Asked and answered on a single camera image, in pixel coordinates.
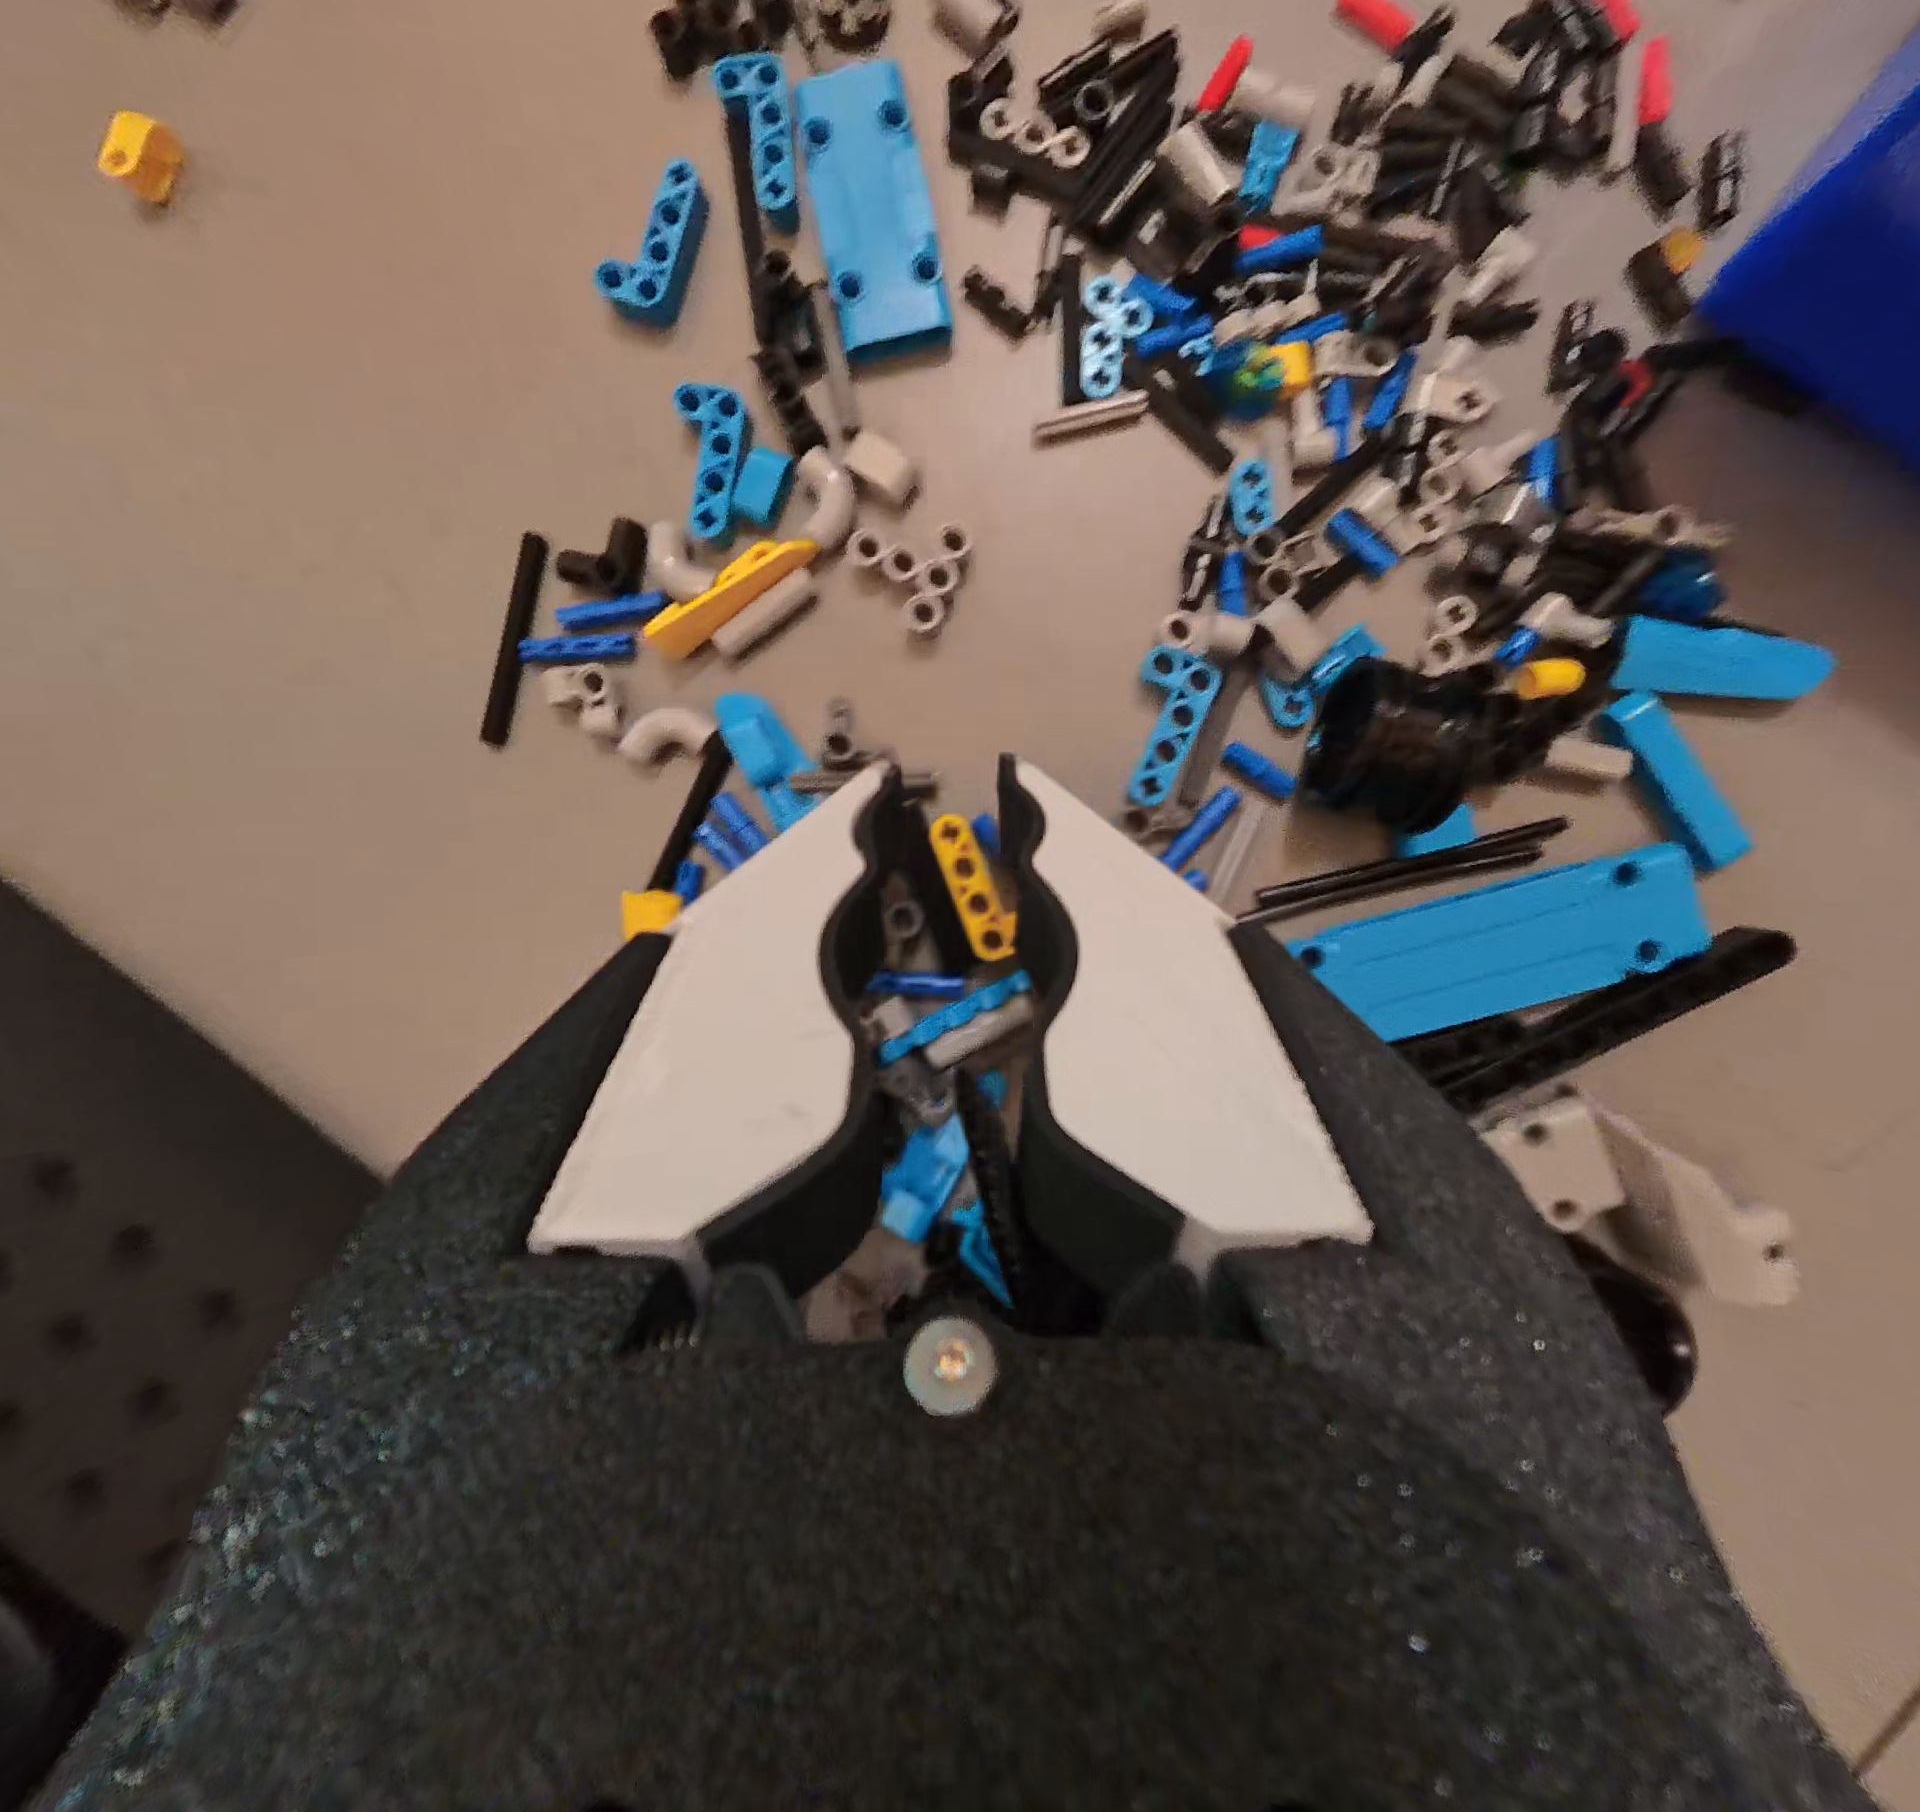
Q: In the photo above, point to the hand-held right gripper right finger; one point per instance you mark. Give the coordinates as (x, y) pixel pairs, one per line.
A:
(1199, 1091)

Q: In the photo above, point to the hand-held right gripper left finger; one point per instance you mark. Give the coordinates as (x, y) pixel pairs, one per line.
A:
(689, 1091)

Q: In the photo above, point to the pile of building block pieces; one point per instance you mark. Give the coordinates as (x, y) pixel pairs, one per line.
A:
(1168, 268)

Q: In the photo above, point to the grey desk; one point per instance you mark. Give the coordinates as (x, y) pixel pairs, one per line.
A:
(300, 493)

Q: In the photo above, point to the long blue panel piece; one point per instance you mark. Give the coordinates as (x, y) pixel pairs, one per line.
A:
(1500, 941)

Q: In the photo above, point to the long black holed beam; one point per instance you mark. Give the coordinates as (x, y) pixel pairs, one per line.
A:
(1620, 1016)

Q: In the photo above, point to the grey panel piece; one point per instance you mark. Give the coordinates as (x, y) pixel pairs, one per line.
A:
(1650, 1199)

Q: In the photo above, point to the black spoked wheel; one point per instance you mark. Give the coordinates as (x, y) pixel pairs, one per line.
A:
(1650, 1342)

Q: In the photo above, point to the blue plastic bin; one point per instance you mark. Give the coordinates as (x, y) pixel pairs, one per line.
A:
(1829, 268)

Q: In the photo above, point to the small yellow connector piece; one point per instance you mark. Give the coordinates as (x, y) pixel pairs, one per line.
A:
(142, 154)

